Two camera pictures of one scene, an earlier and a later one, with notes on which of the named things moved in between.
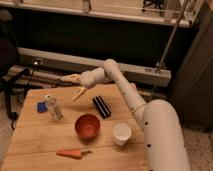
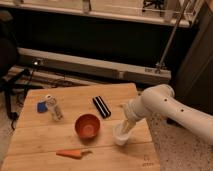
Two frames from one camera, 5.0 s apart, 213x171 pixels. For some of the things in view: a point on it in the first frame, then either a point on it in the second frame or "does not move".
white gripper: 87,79 -> 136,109
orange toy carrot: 77,153 does not move
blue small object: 41,107 does not move
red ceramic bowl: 87,126 does not move
